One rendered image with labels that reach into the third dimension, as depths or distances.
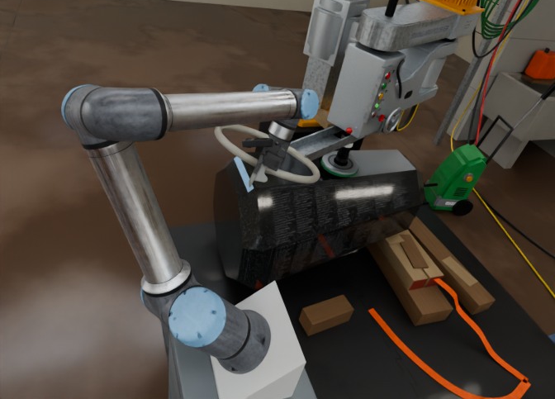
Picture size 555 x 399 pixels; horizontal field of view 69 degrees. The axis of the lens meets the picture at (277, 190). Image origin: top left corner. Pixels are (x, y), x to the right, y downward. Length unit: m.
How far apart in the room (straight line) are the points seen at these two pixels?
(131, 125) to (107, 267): 1.94
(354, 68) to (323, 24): 0.77
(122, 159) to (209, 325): 0.47
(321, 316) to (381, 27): 1.57
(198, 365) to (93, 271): 1.50
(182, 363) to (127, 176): 0.65
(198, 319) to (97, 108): 0.57
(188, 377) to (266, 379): 0.26
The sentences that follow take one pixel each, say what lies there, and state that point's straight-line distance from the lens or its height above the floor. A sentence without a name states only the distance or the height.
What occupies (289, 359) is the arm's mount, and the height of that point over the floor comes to 1.03.
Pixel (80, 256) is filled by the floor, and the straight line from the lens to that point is 2.88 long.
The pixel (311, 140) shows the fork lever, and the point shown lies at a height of 1.07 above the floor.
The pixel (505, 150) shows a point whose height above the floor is 0.17.
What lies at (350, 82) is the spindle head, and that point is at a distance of 2.08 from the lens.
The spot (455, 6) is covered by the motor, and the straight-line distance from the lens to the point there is 2.56.
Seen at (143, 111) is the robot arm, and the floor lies 1.67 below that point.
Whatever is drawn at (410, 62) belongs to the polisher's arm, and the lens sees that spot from 2.41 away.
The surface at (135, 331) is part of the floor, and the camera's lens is 2.49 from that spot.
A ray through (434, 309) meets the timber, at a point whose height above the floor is 0.14.
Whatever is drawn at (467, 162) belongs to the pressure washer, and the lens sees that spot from 3.65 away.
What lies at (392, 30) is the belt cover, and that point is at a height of 1.65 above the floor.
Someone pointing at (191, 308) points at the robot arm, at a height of 1.16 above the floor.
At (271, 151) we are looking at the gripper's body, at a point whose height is 1.30.
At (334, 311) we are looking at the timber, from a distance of 2.54.
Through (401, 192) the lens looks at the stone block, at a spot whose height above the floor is 0.72.
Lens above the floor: 2.11
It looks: 38 degrees down
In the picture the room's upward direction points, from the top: 13 degrees clockwise
